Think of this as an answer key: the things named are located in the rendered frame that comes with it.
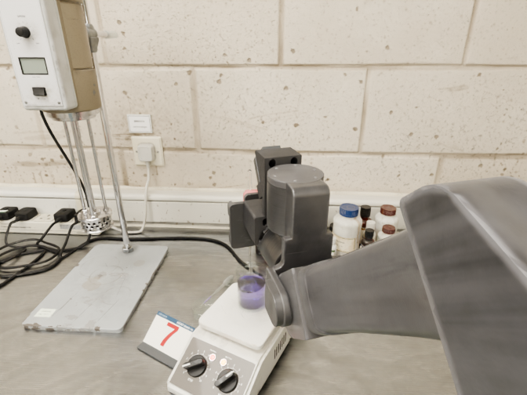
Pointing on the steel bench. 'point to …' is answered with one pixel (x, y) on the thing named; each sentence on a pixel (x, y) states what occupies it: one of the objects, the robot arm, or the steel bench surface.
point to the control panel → (205, 382)
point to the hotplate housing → (267, 360)
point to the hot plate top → (238, 321)
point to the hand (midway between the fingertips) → (249, 195)
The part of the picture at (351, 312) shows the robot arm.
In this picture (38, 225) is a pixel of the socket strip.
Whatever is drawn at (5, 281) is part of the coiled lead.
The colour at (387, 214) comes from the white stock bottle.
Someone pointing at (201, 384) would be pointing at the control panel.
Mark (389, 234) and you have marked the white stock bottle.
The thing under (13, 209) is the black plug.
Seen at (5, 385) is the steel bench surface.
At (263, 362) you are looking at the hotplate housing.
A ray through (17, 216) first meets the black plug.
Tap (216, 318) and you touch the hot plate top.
